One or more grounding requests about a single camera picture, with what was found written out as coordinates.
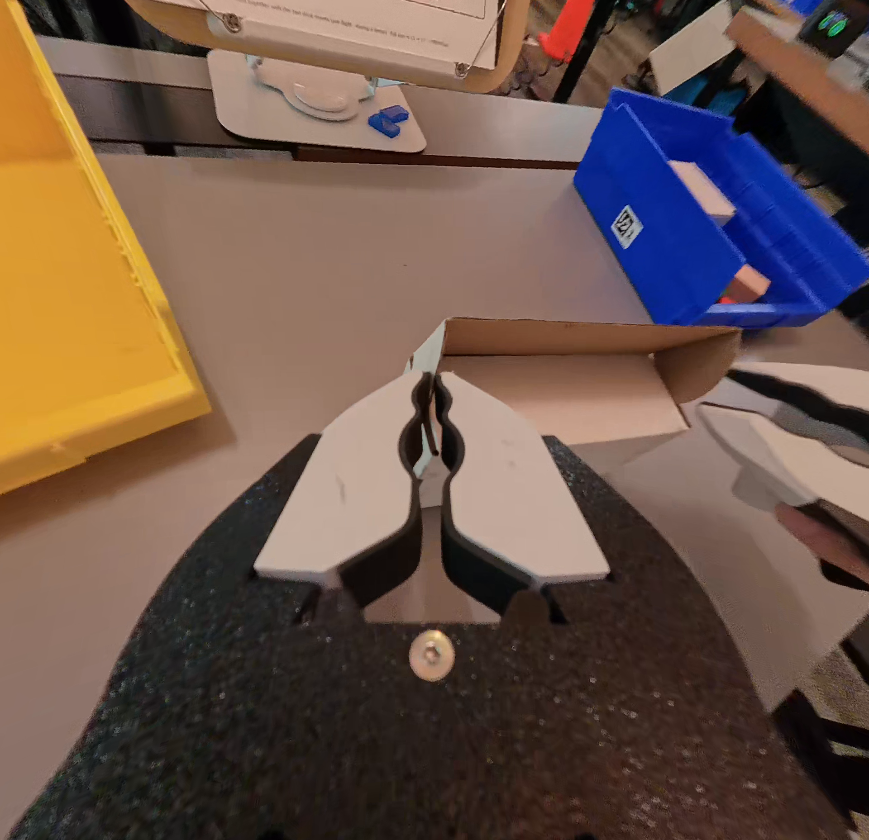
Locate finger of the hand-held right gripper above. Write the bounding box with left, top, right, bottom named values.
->
left=696, top=402, right=869, bottom=513
left=726, top=361, right=869, bottom=435

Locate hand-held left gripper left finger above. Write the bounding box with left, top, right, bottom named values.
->
left=253, top=372, right=434, bottom=609

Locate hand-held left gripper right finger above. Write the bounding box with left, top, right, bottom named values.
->
left=433, top=372, right=612, bottom=617

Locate white cardboard mailer box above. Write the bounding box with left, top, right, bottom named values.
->
left=406, top=318, right=744, bottom=478

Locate blue plastic bin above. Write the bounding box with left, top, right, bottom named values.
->
left=573, top=87, right=869, bottom=328

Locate closed white mailer box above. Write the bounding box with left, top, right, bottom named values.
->
left=668, top=160, right=738, bottom=228

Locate person's right hand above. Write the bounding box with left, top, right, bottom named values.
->
left=775, top=504, right=869, bottom=587

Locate pink cube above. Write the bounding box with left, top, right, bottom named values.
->
left=728, top=266, right=772, bottom=305

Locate square code label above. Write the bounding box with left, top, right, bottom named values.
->
left=610, top=205, right=645, bottom=251

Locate wooden desk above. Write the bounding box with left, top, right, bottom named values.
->
left=725, top=0, right=869, bottom=150

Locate yellow plastic bin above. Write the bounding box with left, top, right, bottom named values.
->
left=0, top=0, right=213, bottom=496

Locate white panel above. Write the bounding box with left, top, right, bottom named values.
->
left=648, top=0, right=738, bottom=99

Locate small blue plastic clip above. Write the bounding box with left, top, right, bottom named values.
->
left=367, top=104, right=411, bottom=139

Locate white stand base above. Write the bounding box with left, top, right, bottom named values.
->
left=207, top=49, right=429, bottom=154

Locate orange traffic cone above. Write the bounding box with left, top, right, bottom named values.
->
left=538, top=0, right=603, bottom=65

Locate wooden sheet holder board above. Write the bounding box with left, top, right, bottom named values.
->
left=102, top=0, right=537, bottom=95

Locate printed instruction sheet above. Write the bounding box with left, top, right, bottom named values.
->
left=119, top=0, right=515, bottom=69

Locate thin elastic cord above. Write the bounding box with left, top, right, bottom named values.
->
left=168, top=0, right=244, bottom=33
left=454, top=0, right=515, bottom=78

